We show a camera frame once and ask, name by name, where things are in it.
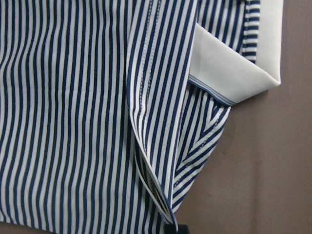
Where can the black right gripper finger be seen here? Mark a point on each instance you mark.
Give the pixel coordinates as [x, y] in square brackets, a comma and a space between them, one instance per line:
[171, 226]

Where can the navy white striped polo shirt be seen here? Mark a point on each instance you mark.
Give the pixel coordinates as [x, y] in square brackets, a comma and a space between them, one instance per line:
[109, 109]

